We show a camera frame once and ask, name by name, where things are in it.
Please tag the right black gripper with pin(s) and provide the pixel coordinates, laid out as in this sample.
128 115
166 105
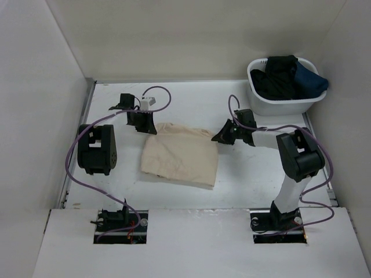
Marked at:
223 136

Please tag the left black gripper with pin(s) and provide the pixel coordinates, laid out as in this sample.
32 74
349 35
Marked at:
149 126

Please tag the beige trousers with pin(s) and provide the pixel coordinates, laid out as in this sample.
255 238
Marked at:
181 154

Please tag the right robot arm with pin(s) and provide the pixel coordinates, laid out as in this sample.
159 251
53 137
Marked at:
301 160

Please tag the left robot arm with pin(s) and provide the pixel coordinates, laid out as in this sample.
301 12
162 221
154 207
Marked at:
97 153

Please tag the black trousers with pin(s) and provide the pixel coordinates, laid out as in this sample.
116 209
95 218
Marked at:
276 82

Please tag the navy blue trousers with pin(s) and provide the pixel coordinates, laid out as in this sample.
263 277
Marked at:
308 84

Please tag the white laundry basket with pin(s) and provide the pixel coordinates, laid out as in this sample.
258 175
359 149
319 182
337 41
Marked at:
264 107

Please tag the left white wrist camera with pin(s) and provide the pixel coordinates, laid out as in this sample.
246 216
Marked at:
146 103

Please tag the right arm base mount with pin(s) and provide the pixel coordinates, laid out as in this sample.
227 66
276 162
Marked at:
265 231

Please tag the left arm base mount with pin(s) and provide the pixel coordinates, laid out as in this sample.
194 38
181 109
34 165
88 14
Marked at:
136 228

